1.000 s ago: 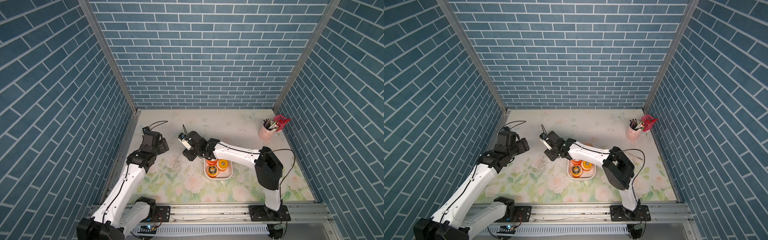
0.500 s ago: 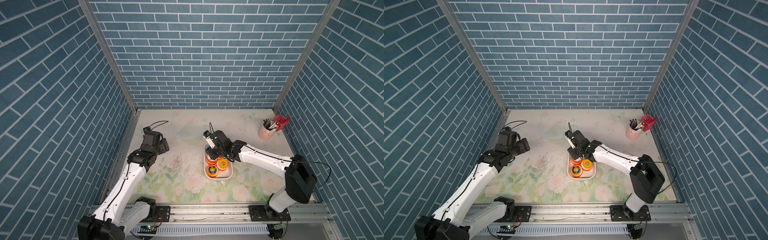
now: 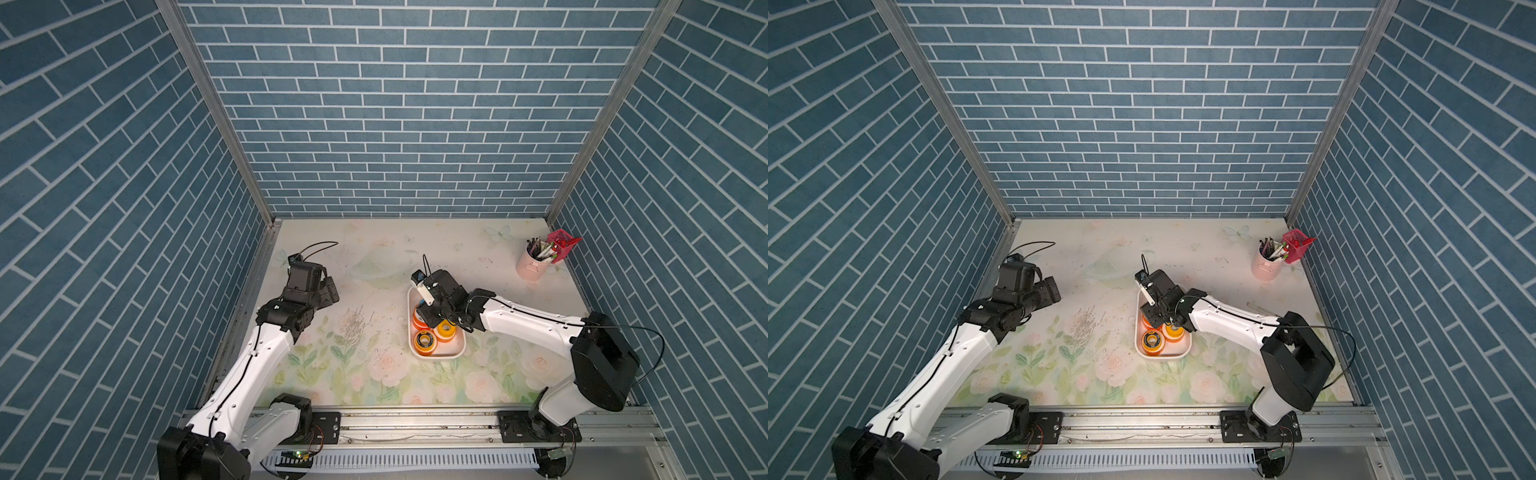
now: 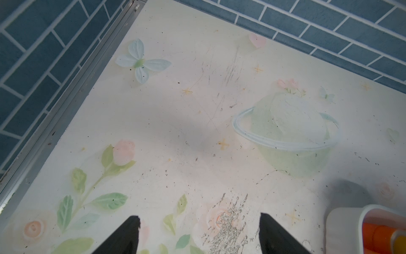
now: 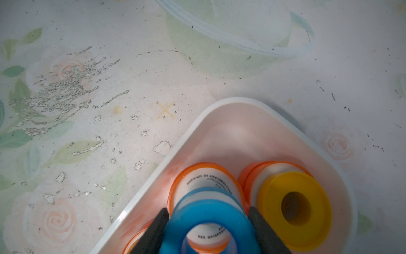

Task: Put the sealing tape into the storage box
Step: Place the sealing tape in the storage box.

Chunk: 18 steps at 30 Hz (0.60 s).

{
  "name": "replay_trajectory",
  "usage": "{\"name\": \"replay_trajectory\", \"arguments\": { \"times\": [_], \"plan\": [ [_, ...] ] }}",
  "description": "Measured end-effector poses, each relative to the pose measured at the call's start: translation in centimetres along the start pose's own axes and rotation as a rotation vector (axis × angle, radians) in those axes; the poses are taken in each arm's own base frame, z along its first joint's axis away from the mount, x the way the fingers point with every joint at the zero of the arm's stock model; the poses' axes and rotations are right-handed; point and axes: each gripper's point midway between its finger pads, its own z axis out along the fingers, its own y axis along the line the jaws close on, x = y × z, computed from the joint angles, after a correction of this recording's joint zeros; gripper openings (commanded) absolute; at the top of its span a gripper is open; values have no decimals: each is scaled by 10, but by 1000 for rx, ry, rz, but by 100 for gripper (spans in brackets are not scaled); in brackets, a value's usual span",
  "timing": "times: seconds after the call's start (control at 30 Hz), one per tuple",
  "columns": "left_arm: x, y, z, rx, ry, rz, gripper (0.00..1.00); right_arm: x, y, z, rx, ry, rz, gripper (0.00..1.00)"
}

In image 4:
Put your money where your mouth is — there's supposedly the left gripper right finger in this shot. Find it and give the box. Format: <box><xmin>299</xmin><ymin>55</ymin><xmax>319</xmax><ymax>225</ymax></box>
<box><xmin>259</xmin><ymin>213</ymin><xmax>310</xmax><ymax>254</ymax></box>

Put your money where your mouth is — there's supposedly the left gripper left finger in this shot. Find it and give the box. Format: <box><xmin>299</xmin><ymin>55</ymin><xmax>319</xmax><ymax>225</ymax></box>
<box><xmin>93</xmin><ymin>215</ymin><xmax>141</xmax><ymax>254</ymax></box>

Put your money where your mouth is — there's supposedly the white plastic storage box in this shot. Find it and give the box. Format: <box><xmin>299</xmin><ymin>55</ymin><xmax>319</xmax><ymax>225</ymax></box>
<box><xmin>325</xmin><ymin>204</ymin><xmax>406</xmax><ymax>254</ymax></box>

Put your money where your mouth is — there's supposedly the orange white tape roll top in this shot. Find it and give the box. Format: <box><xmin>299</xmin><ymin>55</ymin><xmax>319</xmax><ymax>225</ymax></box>
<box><xmin>362</xmin><ymin>223</ymin><xmax>396</xmax><ymax>254</ymax></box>

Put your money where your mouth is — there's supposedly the yellow tape roll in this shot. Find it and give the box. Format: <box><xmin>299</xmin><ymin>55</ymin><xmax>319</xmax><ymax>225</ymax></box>
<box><xmin>391</xmin><ymin>230</ymin><xmax>406</xmax><ymax>254</ymax></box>

